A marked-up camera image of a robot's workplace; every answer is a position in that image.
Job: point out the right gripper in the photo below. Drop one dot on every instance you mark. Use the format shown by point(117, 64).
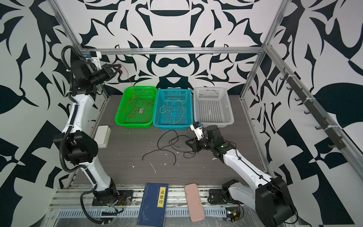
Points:
point(194, 145)

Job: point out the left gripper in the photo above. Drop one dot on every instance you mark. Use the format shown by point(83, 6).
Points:
point(107, 73)

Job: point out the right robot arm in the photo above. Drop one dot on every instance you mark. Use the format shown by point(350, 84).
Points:
point(267, 195)

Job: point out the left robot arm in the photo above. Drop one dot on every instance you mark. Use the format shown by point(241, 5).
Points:
point(78, 150)

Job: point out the white plastic basket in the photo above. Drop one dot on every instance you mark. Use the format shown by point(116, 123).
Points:
point(211, 106)

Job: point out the green plastic basket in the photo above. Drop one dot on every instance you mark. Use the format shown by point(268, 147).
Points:
point(132, 100)

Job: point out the teal plastic basket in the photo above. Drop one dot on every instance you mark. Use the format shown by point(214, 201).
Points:
point(173, 109)

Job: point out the pink case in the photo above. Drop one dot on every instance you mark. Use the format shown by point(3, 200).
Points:
point(194, 204)

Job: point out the white box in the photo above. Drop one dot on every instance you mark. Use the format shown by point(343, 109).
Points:
point(102, 136)

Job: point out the small circuit board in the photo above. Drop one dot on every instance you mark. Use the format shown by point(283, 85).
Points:
point(234, 214)

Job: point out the blue book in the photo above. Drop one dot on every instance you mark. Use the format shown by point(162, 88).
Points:
point(153, 205)

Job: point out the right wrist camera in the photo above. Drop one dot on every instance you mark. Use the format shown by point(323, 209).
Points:
point(198, 130)

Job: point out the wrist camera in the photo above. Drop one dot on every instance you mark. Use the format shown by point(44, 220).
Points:
point(95, 57)
point(198, 130)

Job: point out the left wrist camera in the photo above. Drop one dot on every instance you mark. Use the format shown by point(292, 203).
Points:
point(95, 57)

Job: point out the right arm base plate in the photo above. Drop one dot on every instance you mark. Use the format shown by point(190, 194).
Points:
point(222, 196)

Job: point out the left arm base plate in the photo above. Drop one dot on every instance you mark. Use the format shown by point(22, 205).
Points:
point(123, 197)

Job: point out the wall hook rail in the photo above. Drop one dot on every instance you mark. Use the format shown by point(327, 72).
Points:
point(315, 109)

